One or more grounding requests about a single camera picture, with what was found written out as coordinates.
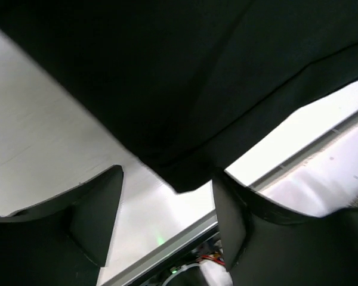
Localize aluminium rail frame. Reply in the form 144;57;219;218
98;110;358;285

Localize white front cover board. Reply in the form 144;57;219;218
259;114;358;217

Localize black trousers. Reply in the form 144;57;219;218
0;1;358;192

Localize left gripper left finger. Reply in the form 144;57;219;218
0;165;124;286

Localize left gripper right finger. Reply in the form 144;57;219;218
212;171;358;285

